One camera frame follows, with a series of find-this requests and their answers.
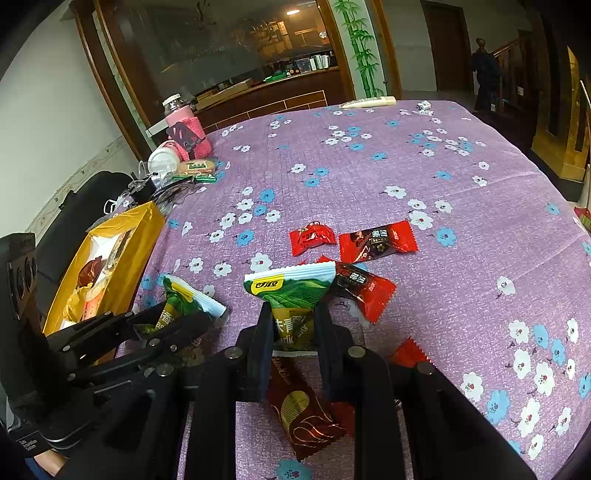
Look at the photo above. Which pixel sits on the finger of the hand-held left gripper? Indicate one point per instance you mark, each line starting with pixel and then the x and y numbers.
pixel 92 327
pixel 184 330

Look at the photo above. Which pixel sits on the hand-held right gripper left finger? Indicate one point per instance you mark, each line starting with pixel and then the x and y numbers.
pixel 261 355

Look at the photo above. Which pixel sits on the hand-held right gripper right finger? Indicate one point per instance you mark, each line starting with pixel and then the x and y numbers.
pixel 330 360

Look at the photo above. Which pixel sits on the green snack packet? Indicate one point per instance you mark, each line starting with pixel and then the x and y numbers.
pixel 184 295
pixel 291 290

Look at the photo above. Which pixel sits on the red and black snack packet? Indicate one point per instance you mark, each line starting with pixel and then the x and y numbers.
pixel 378 242
pixel 364 288

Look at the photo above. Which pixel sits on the yellow cardboard box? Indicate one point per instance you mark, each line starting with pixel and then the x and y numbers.
pixel 138 240

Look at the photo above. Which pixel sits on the brown snack packet yellow oval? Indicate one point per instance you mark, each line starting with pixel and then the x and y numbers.
pixel 304 415

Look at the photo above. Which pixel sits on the black chair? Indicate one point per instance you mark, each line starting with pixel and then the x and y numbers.
pixel 69 221

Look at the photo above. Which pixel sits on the small red candy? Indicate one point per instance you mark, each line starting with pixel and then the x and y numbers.
pixel 311 239

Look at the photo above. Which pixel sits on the green biscuit packet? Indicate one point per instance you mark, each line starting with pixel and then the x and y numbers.
pixel 196 167

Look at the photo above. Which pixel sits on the white lidded container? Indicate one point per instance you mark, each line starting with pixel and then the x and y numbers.
pixel 161 161

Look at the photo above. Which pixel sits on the pink sleeved bottle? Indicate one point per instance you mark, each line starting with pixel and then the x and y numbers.
pixel 184 127

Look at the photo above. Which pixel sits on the wooden counter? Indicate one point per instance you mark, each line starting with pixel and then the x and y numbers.
pixel 277 97

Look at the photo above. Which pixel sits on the cream tube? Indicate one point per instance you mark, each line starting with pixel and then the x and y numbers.
pixel 369 102

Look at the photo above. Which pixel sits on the small black and white packet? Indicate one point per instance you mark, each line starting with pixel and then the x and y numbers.
pixel 424 107

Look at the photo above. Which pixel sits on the wooden framed glass partition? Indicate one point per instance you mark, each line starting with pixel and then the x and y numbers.
pixel 184 46

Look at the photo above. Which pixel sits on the gold framed panel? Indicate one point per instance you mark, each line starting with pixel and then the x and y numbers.
pixel 572 138

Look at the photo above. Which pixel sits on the wooden door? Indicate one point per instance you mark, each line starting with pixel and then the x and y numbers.
pixel 450 46

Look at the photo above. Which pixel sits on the wooden stair railing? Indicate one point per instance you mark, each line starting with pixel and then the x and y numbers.
pixel 512 69

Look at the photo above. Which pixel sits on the green bamboo wall decal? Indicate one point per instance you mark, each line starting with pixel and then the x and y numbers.
pixel 360 46

